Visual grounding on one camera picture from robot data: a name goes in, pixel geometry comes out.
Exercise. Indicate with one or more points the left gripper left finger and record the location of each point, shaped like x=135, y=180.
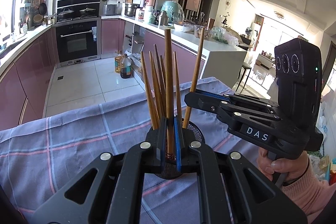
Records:
x=109, y=189

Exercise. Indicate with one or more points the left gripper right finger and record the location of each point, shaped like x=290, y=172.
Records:
x=232, y=190

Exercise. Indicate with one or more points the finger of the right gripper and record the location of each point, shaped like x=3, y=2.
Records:
x=220, y=107
x=240, y=100

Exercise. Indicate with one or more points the bamboo chopstick red handle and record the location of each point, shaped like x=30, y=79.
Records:
x=195, y=77
x=157, y=59
x=157, y=90
x=163, y=89
x=177, y=86
x=169, y=94
x=150, y=102

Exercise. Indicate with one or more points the pink sleeve right forearm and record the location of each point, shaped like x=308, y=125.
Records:
x=314, y=197

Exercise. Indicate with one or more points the person right hand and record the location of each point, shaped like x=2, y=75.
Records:
x=293, y=168

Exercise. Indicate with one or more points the black mesh utensil holder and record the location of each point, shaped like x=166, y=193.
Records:
x=171, y=164

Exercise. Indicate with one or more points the teal dish cover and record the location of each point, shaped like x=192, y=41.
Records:
x=174, y=12

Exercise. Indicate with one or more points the dark oil bottle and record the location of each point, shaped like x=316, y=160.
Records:
x=125, y=67

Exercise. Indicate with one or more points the yellow cooking oil bottle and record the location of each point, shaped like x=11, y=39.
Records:
x=117, y=61

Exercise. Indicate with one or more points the pink kettle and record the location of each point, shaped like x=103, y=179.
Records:
x=151, y=3

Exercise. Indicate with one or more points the steel stock pot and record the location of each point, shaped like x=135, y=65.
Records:
x=130, y=9

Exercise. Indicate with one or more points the black built-in oven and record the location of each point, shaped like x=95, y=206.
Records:
x=78, y=41

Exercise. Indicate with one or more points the black range hood stove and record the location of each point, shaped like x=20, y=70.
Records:
x=77, y=9

